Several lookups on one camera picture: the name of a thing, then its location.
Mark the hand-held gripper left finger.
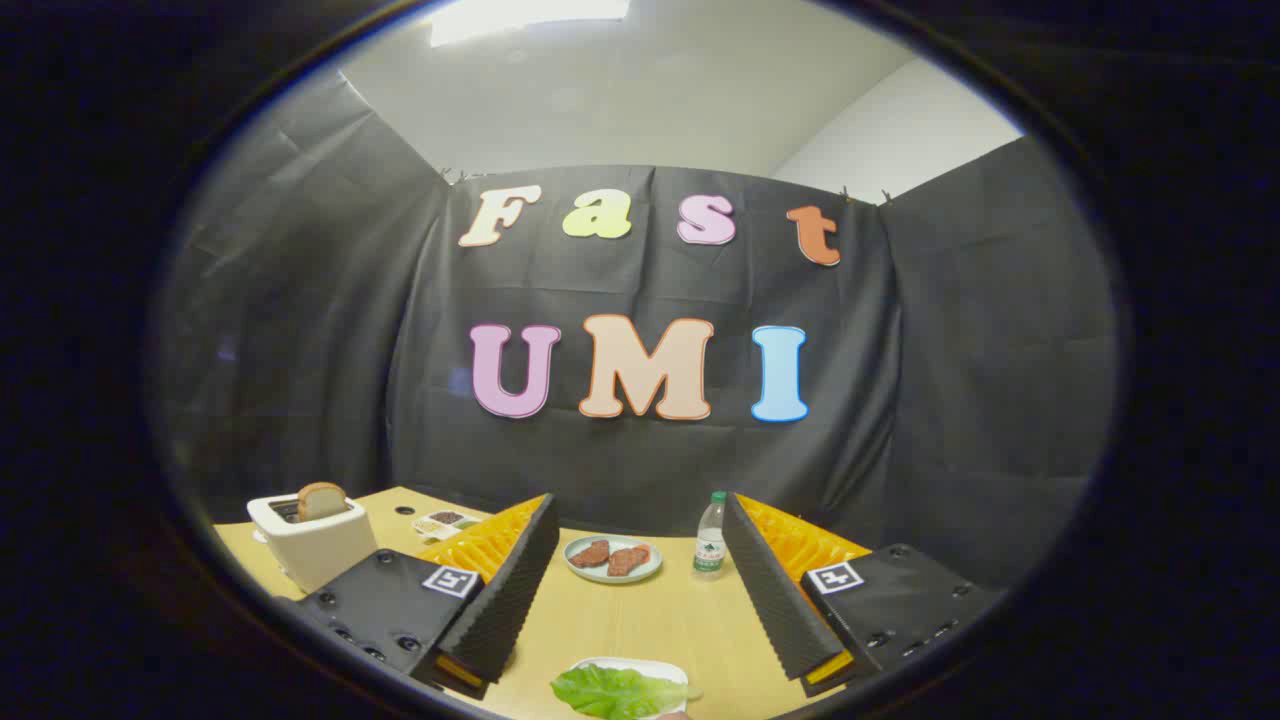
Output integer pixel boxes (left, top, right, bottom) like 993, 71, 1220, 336
295, 492, 561, 701

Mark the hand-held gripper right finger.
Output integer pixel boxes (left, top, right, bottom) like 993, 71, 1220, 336
722, 490, 1004, 699

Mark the green lettuce leaf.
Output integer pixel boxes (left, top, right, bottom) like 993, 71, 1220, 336
550, 664, 703, 720

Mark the pale green plate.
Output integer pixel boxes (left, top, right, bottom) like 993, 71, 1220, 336
564, 534, 664, 585

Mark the clear plastic water bottle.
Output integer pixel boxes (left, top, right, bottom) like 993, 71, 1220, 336
693, 490, 728, 576

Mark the white divided seasoning dish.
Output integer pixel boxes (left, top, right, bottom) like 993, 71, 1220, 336
412, 509, 486, 542

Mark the white plate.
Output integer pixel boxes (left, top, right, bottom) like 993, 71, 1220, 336
568, 657, 691, 716

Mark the white toaster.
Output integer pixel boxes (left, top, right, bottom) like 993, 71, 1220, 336
247, 488, 379, 594

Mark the toast bread slice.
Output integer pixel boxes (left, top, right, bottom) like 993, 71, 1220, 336
296, 482, 348, 522

